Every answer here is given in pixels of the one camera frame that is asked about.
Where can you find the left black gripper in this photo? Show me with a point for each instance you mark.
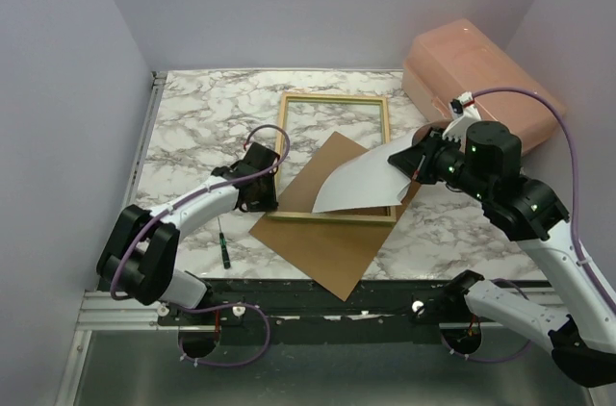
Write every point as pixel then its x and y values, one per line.
pixel 270 204

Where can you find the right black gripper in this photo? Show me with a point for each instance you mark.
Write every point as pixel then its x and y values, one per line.
pixel 415 161

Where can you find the sunset photo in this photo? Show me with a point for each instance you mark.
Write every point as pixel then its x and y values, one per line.
pixel 367 181

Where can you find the green wooden picture frame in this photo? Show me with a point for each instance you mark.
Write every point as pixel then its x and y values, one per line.
pixel 328 159

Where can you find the brown cardboard backing board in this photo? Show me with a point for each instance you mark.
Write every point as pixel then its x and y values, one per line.
pixel 333 254

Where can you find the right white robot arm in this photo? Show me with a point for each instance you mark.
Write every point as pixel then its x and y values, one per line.
pixel 487 167

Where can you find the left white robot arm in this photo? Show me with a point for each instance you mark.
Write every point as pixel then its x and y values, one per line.
pixel 138 260

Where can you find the small green screwdriver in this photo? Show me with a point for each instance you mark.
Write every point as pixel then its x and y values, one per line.
pixel 223 247

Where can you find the pink plastic storage box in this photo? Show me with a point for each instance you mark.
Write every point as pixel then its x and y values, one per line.
pixel 458 57

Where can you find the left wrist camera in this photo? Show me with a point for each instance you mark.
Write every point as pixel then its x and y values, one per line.
pixel 259 157

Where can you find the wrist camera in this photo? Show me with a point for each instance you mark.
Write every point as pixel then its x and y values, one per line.
pixel 465 114
pixel 259 157

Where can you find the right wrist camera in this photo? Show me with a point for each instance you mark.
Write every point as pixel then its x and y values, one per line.
pixel 465 114

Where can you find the aluminium rail frame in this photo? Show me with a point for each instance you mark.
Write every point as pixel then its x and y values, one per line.
pixel 116 319

